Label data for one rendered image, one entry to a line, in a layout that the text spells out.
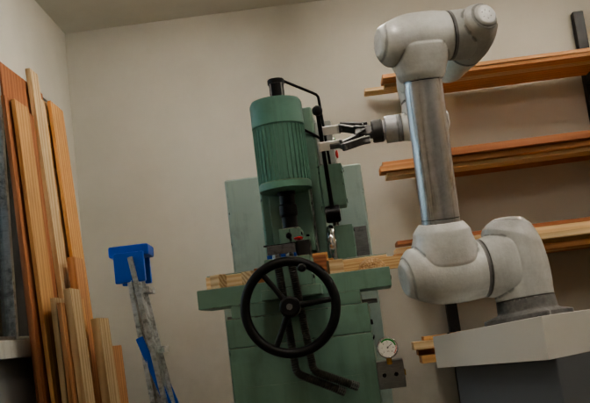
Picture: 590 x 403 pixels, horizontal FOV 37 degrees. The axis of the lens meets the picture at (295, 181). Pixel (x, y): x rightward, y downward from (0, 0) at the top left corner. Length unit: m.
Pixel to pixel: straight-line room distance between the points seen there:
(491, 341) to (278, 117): 1.07
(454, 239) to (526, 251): 0.20
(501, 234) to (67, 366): 2.15
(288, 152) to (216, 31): 2.70
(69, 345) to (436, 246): 2.10
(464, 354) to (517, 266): 0.26
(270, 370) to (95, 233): 2.79
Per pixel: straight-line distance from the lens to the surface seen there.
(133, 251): 3.63
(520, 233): 2.39
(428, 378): 5.23
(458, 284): 2.31
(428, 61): 2.32
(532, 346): 2.24
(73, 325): 3.98
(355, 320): 2.75
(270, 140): 2.91
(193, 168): 5.34
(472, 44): 2.38
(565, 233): 4.82
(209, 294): 2.80
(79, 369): 3.97
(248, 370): 2.78
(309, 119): 3.18
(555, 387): 2.26
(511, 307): 2.38
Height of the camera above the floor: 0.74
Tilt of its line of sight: 10 degrees up
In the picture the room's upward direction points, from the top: 7 degrees counter-clockwise
